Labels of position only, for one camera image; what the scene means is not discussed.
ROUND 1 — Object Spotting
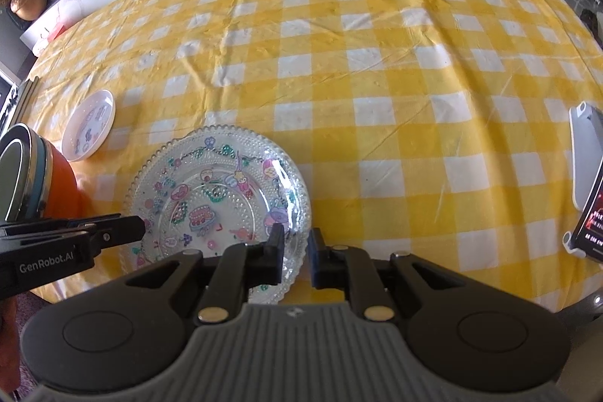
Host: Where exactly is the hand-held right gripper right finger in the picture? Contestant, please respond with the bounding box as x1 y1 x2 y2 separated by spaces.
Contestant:
307 228 465 322

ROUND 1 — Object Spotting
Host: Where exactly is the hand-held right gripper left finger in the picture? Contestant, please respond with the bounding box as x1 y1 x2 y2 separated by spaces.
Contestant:
125 223 286 324

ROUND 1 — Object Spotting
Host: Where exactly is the orange bowl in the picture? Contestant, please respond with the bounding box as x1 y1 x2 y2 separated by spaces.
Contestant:
35 141 81 222

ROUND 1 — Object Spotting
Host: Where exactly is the small white plate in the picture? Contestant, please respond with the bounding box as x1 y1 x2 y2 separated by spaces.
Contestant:
62 90 116 162

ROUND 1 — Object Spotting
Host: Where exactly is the smartphone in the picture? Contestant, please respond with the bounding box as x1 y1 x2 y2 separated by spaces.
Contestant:
572 169 603 262

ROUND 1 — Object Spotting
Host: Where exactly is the yellow checkered tablecloth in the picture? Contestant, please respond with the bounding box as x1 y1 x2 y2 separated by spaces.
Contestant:
19 0 603 313

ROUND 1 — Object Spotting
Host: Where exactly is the grey phone stand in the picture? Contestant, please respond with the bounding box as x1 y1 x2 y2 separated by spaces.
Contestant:
563 101 603 262

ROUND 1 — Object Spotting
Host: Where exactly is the clear patterned glass plate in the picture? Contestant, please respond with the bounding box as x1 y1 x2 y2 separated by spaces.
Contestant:
123 125 312 305

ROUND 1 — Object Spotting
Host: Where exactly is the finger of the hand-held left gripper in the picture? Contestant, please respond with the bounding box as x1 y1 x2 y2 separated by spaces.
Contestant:
75 215 148 254

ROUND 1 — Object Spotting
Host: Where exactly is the gold vase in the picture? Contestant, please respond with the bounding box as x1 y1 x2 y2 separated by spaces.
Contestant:
10 0 48 21

